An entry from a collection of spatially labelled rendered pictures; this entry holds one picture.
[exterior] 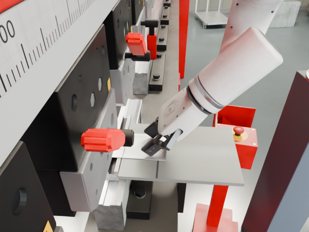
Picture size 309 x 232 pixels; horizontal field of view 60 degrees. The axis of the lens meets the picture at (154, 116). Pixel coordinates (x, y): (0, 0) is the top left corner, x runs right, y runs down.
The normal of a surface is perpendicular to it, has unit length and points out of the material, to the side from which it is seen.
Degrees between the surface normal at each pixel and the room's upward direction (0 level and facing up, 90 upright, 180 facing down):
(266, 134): 0
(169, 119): 48
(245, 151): 90
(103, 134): 54
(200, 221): 0
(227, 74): 69
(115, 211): 90
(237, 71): 74
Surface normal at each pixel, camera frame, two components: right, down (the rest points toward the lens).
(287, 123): -0.99, 0.07
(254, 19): -0.23, 0.88
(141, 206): 0.00, -0.80
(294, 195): 0.13, 0.60
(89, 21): 1.00, 0.04
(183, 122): -0.07, 0.53
